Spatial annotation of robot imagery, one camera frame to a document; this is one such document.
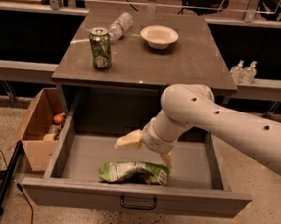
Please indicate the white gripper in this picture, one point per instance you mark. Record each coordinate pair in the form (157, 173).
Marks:
(154, 139)

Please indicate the green rice chip bag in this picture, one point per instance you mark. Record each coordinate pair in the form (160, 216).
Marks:
(134, 172)

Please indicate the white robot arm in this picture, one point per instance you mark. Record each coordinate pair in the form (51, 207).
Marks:
(188, 106)

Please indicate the grey open drawer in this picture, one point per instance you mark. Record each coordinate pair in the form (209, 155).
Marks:
(196, 184)

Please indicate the grey cabinet counter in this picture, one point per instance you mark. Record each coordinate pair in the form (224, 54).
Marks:
(193, 59)

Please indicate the orange fruit in box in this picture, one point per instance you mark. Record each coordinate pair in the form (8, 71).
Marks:
(58, 119)

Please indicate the pale item in box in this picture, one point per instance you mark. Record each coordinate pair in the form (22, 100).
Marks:
(50, 137)

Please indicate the brown cardboard box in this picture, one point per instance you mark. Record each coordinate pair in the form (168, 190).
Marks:
(37, 121)

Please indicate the white paper bowl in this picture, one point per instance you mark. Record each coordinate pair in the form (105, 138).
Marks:
(159, 37)

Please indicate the left clear sanitizer bottle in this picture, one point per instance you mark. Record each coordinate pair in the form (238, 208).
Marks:
(236, 71)

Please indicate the clear sanitizer bottle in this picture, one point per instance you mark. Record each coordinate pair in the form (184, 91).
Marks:
(249, 73)
(236, 71)

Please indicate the green soda can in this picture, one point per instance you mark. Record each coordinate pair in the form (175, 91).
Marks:
(100, 46)

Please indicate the right clear sanitizer bottle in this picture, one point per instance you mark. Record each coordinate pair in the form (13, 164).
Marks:
(249, 73)

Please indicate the clear plastic water bottle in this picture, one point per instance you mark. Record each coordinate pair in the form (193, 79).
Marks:
(120, 26)

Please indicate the black flat bar stand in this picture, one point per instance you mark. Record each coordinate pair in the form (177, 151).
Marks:
(9, 172)

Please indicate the black drawer handle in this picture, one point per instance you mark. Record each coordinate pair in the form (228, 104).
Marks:
(138, 203)

